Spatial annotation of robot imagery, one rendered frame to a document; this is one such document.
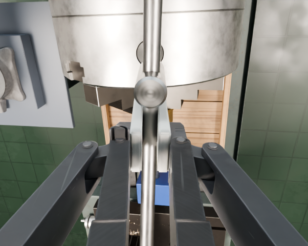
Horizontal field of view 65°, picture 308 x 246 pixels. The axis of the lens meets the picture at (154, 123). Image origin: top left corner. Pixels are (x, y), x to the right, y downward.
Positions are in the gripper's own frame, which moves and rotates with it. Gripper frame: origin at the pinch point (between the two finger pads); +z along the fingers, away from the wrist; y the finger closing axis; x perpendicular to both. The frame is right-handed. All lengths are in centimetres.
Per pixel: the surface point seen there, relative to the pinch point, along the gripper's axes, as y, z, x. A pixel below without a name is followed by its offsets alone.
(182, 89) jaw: 6.1, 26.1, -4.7
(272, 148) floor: 86, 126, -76
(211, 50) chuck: 8.0, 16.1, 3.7
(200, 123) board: 15, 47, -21
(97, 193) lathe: -17, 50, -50
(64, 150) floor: -66, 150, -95
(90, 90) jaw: -9.1, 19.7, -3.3
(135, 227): -3, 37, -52
